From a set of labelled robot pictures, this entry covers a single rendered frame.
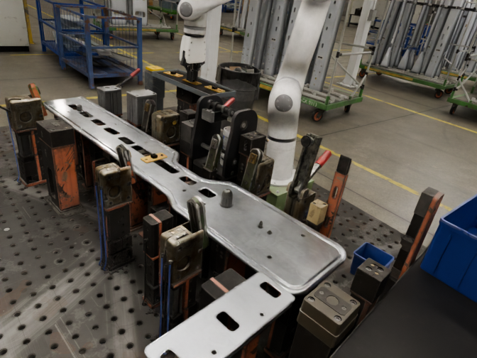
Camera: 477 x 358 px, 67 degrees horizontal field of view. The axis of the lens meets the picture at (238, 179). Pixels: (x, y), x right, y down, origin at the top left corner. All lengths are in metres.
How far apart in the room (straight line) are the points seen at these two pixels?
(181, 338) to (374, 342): 0.32
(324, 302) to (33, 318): 0.77
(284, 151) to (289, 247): 0.68
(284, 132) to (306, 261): 0.72
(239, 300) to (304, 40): 0.95
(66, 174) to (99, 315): 0.56
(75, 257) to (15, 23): 6.80
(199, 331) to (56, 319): 0.54
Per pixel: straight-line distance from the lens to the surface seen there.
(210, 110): 1.21
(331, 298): 0.70
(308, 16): 1.40
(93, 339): 1.07
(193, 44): 1.46
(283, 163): 1.52
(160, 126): 1.36
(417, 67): 8.68
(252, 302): 0.73
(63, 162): 1.42
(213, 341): 0.67
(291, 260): 0.84
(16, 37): 7.90
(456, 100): 7.05
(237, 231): 0.89
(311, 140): 0.92
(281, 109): 1.36
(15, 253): 1.38
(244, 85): 4.02
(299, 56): 1.39
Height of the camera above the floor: 1.53
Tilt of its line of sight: 28 degrees down
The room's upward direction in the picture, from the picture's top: 7 degrees clockwise
